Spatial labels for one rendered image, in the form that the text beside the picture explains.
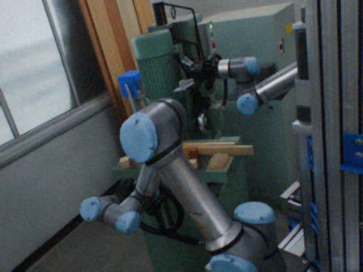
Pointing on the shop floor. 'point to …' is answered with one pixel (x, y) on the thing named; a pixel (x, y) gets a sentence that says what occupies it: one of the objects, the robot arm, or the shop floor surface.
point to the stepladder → (130, 82)
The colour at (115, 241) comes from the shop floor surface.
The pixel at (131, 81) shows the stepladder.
